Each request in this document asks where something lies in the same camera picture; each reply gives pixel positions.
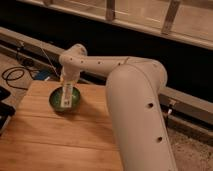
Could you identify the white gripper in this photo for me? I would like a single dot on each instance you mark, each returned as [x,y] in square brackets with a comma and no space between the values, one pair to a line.
[69,74]

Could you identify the white labelled bottle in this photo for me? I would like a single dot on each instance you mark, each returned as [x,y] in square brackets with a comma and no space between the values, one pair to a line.
[66,99]

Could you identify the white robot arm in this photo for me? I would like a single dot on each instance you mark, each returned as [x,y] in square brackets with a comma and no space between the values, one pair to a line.
[146,150]

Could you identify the green ceramic bowl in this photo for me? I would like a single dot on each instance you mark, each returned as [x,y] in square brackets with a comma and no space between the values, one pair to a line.
[55,99]

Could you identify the blue object on floor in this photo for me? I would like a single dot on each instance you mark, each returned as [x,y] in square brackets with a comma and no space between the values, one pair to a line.
[42,75]

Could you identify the black device at left edge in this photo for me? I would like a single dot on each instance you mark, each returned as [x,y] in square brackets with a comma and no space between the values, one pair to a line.
[6,111]

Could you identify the grey baseboard rail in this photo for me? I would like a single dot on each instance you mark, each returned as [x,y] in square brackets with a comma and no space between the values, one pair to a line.
[190,103]

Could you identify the wooden railing frame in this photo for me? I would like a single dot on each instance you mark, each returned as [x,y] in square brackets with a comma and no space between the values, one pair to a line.
[186,21]

